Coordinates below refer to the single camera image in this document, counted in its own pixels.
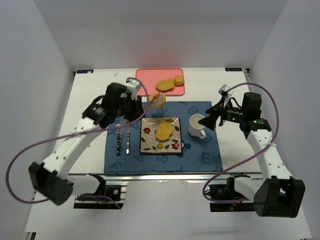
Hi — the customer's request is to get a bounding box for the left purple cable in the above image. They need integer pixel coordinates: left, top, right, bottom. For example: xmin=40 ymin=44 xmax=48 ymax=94
xmin=5 ymin=77 xmax=148 ymax=210

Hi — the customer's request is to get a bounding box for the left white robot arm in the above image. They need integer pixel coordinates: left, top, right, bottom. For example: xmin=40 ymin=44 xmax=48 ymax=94
xmin=28 ymin=77 xmax=144 ymax=206

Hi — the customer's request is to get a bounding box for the fork with patterned handle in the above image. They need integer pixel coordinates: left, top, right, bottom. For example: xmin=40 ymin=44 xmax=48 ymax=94
xmin=116 ymin=128 xmax=122 ymax=156

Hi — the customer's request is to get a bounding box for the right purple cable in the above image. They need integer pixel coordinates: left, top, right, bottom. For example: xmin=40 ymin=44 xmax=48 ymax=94
xmin=202 ymin=82 xmax=280 ymax=203

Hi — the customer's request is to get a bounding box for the pink tray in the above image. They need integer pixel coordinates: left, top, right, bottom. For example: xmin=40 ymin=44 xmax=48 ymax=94
xmin=135 ymin=67 xmax=185 ymax=97

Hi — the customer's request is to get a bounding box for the small round muffin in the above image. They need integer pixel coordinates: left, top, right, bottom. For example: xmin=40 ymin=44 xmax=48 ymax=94
xmin=173 ymin=75 xmax=185 ymax=87

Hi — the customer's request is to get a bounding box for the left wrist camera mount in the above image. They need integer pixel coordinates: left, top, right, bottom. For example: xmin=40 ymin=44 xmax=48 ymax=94
xmin=125 ymin=77 xmax=142 ymax=101

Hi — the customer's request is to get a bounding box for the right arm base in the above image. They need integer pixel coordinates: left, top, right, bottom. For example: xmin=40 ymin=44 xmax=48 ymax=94
xmin=205 ymin=173 xmax=255 ymax=213

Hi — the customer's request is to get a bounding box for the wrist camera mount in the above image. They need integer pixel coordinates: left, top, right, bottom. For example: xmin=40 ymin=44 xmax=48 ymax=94
xmin=125 ymin=77 xmax=142 ymax=101
xmin=218 ymin=84 xmax=234 ymax=108

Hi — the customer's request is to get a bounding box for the purple cable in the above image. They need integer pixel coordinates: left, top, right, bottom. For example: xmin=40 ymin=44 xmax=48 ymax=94
xmin=202 ymin=82 xmax=280 ymax=203
xmin=5 ymin=77 xmax=148 ymax=210

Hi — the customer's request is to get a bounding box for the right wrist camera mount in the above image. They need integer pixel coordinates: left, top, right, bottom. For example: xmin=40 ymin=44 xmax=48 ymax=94
xmin=218 ymin=84 xmax=234 ymax=108

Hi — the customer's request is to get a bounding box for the square floral plate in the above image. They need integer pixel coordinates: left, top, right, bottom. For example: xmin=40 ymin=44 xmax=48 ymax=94
xmin=140 ymin=116 xmax=182 ymax=154

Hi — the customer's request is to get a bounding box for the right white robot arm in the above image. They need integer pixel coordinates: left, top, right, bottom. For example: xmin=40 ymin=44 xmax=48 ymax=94
xmin=199 ymin=92 xmax=306 ymax=218

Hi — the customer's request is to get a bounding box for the spoon with patterned handle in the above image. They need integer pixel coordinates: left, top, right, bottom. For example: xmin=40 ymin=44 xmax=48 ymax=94
xmin=126 ymin=126 xmax=131 ymax=155

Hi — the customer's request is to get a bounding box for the white mug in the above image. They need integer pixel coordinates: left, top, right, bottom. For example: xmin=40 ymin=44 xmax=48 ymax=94
xmin=188 ymin=114 xmax=207 ymax=139

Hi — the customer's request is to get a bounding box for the bread slice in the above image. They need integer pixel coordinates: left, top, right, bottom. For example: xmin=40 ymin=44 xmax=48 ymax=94
xmin=155 ymin=121 xmax=174 ymax=141
xmin=155 ymin=79 xmax=175 ymax=92

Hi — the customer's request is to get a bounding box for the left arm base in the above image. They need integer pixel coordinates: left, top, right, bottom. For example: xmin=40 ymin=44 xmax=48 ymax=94
xmin=73 ymin=173 xmax=127 ymax=210

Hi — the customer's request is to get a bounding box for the sugared donut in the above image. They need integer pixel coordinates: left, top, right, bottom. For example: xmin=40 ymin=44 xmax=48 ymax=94
xmin=148 ymin=91 xmax=166 ymax=109

